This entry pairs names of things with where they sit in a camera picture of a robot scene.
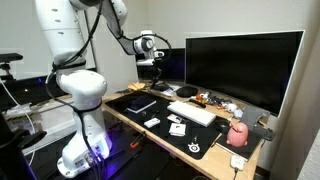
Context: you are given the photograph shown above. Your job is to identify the white papers pile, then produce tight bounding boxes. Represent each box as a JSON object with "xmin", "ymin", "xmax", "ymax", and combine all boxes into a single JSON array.
[{"xmin": 147, "ymin": 82, "xmax": 182, "ymax": 98}]

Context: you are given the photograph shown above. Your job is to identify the wide black computer monitor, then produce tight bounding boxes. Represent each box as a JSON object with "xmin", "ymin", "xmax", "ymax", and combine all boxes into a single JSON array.
[{"xmin": 184, "ymin": 30, "xmax": 306, "ymax": 118}]

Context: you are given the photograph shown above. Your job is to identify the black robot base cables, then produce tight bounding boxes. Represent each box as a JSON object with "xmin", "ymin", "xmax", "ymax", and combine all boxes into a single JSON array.
[{"xmin": 85, "ymin": 151, "xmax": 106, "ymax": 180}]

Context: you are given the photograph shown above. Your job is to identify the small white round figure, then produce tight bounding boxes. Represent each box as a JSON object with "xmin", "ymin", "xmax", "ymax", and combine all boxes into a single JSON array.
[
  {"xmin": 233, "ymin": 109, "xmax": 245, "ymax": 120},
  {"xmin": 226, "ymin": 102, "xmax": 239, "ymax": 113}
]

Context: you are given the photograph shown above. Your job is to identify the white square card box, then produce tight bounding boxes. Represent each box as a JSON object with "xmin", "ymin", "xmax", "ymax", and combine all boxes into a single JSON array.
[{"xmin": 168, "ymin": 122, "xmax": 187, "ymax": 138}]

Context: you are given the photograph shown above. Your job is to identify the black cabinet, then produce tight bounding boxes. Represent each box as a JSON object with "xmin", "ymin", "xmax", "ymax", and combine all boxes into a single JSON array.
[{"xmin": 0, "ymin": 74, "xmax": 73, "ymax": 113}]

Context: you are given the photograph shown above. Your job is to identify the yellow cloth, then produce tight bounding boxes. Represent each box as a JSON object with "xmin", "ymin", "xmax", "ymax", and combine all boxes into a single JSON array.
[{"xmin": 127, "ymin": 81, "xmax": 147, "ymax": 92}]

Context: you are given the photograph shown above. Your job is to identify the white keyboard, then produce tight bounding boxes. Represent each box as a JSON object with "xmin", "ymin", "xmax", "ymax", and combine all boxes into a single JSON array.
[{"xmin": 166, "ymin": 100, "xmax": 218, "ymax": 128}]

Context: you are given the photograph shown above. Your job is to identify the small black device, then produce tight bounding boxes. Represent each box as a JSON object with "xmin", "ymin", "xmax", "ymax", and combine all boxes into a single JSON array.
[{"xmin": 261, "ymin": 127, "xmax": 277, "ymax": 142}]

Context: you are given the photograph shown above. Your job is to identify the black pen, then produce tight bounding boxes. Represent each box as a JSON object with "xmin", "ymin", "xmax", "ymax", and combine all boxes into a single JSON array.
[{"xmin": 146, "ymin": 111, "xmax": 161, "ymax": 119}]

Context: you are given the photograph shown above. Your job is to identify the orange handled clamp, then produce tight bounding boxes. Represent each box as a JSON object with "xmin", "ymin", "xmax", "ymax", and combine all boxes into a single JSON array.
[{"xmin": 129, "ymin": 130, "xmax": 147, "ymax": 150}]

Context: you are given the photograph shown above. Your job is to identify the black camera on stand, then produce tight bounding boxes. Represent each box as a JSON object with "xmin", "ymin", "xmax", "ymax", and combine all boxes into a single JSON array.
[{"xmin": 0, "ymin": 52, "xmax": 25, "ymax": 81}]

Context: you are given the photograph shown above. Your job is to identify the black tablet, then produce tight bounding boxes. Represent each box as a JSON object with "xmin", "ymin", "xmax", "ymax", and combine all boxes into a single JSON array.
[{"xmin": 215, "ymin": 129, "xmax": 264, "ymax": 162}]

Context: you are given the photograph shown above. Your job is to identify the small cluttered trinkets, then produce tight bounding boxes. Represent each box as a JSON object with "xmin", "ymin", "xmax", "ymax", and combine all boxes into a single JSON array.
[{"xmin": 207, "ymin": 95, "xmax": 228, "ymax": 110}]

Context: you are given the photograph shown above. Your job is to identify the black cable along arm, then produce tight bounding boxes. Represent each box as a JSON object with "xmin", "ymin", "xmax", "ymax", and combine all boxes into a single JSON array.
[{"xmin": 44, "ymin": 0, "xmax": 173, "ymax": 168}]

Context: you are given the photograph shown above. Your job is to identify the pink pig toy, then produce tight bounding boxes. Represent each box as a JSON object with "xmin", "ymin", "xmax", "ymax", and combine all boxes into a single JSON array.
[{"xmin": 226, "ymin": 122, "xmax": 250, "ymax": 148}]

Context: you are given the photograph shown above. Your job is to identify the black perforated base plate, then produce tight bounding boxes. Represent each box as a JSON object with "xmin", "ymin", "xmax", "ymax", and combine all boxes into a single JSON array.
[{"xmin": 31, "ymin": 123, "xmax": 175, "ymax": 180}]

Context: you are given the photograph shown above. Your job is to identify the black desk mat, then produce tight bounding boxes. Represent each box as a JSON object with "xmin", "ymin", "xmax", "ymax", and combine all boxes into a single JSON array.
[{"xmin": 104, "ymin": 90, "xmax": 223, "ymax": 161}]

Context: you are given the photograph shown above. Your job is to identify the black notebook white pages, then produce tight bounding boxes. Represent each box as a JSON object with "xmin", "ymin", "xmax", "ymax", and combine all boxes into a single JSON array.
[{"xmin": 125, "ymin": 95, "xmax": 158, "ymax": 115}]

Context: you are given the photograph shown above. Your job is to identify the black tripod mount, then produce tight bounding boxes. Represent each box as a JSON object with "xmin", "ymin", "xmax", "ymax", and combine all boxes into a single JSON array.
[{"xmin": 0, "ymin": 111, "xmax": 48, "ymax": 180}]

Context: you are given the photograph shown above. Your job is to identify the black computer mouse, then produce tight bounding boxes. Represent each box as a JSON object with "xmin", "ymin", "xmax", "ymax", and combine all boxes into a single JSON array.
[{"xmin": 214, "ymin": 118, "xmax": 232, "ymax": 135}]

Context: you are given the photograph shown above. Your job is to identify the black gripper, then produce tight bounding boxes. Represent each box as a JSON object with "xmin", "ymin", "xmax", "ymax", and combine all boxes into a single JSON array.
[{"xmin": 146, "ymin": 64, "xmax": 164, "ymax": 90}]

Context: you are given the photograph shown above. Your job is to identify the white cable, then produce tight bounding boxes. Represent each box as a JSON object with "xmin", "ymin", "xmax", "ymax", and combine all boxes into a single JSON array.
[{"xmin": 0, "ymin": 78, "xmax": 37, "ymax": 167}]

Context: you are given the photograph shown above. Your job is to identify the white power adapter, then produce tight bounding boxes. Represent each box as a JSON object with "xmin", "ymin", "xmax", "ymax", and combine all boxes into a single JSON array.
[{"xmin": 230, "ymin": 154, "xmax": 246, "ymax": 173}]

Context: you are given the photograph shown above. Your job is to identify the black round pouch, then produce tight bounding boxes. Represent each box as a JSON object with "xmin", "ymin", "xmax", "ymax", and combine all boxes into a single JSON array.
[{"xmin": 175, "ymin": 85, "xmax": 200, "ymax": 99}]

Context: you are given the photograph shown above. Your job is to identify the black remote stick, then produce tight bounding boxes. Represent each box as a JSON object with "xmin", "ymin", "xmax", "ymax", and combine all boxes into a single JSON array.
[{"xmin": 188, "ymin": 98, "xmax": 207, "ymax": 109}]

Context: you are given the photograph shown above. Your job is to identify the small white box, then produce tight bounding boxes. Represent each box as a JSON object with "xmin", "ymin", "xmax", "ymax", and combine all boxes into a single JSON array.
[{"xmin": 143, "ymin": 117, "xmax": 161, "ymax": 130}]

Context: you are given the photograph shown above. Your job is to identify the small white flat packet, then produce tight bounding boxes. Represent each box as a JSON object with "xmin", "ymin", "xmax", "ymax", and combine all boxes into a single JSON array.
[{"xmin": 166, "ymin": 113, "xmax": 183, "ymax": 124}]

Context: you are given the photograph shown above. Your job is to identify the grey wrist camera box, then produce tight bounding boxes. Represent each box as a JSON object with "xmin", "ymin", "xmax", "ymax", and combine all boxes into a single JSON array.
[{"xmin": 136, "ymin": 49, "xmax": 165, "ymax": 67}]

